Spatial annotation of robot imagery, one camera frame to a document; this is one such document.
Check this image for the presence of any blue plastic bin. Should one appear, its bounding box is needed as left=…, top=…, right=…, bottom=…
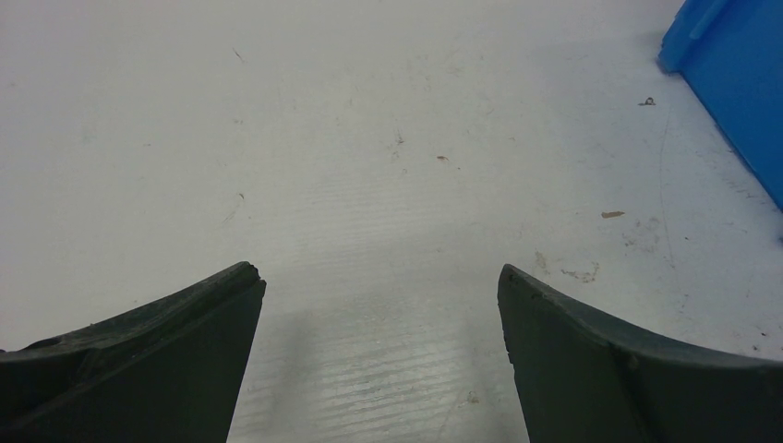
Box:
left=658, top=0, right=782, bottom=206

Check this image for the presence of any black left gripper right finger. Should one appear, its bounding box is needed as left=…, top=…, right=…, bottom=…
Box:
left=498, top=264, right=782, bottom=442

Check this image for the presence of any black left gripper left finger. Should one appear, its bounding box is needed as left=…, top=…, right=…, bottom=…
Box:
left=1, top=262, right=266, bottom=442

